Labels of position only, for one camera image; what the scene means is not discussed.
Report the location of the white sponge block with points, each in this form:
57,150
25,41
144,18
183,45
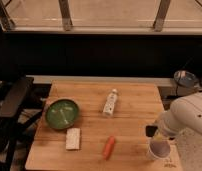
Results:
73,139

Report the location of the orange carrot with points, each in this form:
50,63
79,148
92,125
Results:
109,145

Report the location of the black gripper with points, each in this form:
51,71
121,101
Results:
150,130

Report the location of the metal window frame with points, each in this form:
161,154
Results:
164,17

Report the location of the white ceramic cup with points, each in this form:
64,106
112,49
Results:
158,148

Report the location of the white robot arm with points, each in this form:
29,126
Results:
184,112

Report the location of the white plastic bottle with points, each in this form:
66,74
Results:
109,106

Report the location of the black chair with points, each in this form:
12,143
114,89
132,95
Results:
11,131

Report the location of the small yellow eraser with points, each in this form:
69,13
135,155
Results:
158,136

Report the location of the green ceramic bowl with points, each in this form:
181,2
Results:
62,114

